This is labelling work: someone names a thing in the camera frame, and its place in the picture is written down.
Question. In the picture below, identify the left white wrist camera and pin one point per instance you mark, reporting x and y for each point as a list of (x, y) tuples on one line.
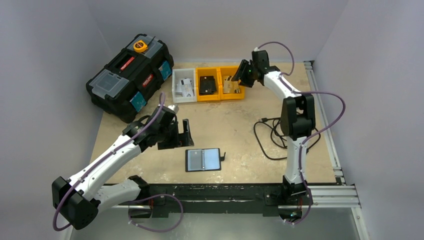
[(174, 108)]

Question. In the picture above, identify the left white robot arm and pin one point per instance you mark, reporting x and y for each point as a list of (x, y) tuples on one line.
[(78, 199)]

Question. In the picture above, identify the silver credit cards stack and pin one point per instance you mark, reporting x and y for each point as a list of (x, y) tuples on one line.
[(178, 89)]

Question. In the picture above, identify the gold credit cards stack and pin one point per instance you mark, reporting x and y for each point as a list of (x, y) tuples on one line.
[(229, 77)]

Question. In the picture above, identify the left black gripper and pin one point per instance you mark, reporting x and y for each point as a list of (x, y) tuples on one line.
[(175, 143)]

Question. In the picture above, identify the black plastic toolbox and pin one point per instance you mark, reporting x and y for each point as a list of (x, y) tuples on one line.
[(125, 84)]

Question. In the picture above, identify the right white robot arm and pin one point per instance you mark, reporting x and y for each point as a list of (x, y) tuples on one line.
[(297, 119)]

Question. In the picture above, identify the black leather card holder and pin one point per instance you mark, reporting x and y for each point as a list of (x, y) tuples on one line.
[(202, 160)]

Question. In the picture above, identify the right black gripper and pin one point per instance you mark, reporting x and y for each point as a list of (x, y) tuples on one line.
[(245, 71)]

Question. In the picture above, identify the yellow plastic bin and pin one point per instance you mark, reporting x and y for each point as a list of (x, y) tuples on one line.
[(205, 71), (230, 70)]

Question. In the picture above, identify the white plastic bin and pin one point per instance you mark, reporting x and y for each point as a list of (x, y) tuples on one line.
[(183, 73)]

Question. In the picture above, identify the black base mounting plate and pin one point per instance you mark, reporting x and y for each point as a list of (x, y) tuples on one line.
[(161, 199)]

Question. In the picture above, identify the right yellow plastic bin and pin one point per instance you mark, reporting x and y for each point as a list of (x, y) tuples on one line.
[(230, 70)]

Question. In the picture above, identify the yellow tape measure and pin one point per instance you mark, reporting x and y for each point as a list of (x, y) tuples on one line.
[(140, 46)]

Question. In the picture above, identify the middle yellow plastic bin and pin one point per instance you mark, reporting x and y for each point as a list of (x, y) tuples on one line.
[(205, 71)]

